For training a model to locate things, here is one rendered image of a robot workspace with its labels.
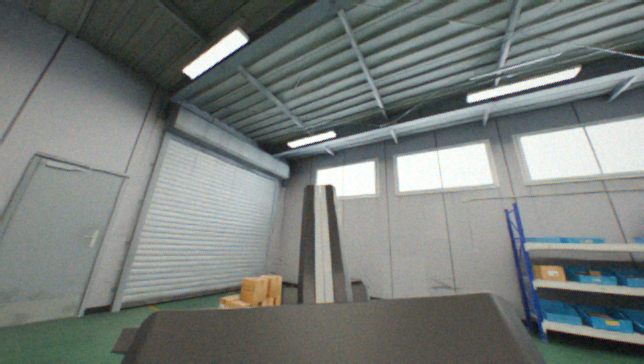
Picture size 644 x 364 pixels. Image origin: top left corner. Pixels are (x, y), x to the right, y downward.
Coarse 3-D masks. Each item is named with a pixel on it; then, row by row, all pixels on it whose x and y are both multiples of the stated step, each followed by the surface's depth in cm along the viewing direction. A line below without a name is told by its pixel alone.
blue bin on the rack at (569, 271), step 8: (568, 272) 288; (600, 272) 276; (608, 272) 264; (568, 280) 292; (576, 280) 273; (584, 280) 264; (592, 280) 260; (600, 280) 257; (608, 280) 254; (616, 280) 251
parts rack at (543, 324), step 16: (512, 224) 338; (512, 240) 351; (528, 256) 295; (528, 272) 290; (576, 288) 262; (592, 288) 255; (608, 288) 249; (624, 288) 243; (640, 288) 237; (528, 320) 313; (544, 320) 274; (544, 336) 265; (608, 336) 238; (624, 336) 232; (640, 336) 227
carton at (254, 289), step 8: (248, 280) 301; (256, 280) 296; (264, 280) 306; (248, 288) 296; (256, 288) 291; (264, 288) 305; (240, 296) 299; (248, 296) 292; (256, 296) 290; (264, 296) 303
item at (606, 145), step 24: (624, 120) 330; (528, 144) 388; (552, 144) 369; (576, 144) 352; (600, 144) 337; (624, 144) 322; (528, 168) 378; (552, 168) 360; (576, 168) 344; (600, 168) 328; (624, 168) 315
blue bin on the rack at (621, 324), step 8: (576, 304) 288; (584, 312) 260; (600, 312) 275; (608, 312) 268; (616, 312) 255; (584, 320) 263; (592, 320) 249; (600, 320) 246; (608, 320) 243; (616, 320) 239; (624, 320) 244; (600, 328) 244; (608, 328) 241; (616, 328) 238; (624, 328) 235; (632, 328) 232
